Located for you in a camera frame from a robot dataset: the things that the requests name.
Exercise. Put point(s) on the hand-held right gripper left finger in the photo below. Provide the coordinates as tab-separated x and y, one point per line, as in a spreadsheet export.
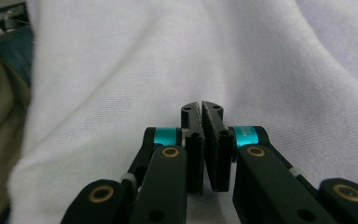
167	180

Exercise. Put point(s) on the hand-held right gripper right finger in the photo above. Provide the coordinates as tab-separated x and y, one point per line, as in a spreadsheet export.
261	183

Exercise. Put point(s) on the lilac printed towel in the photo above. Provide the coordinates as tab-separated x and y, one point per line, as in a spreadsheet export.
167	62

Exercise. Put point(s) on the shiny metal bar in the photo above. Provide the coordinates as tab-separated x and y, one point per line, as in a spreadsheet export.
3	21

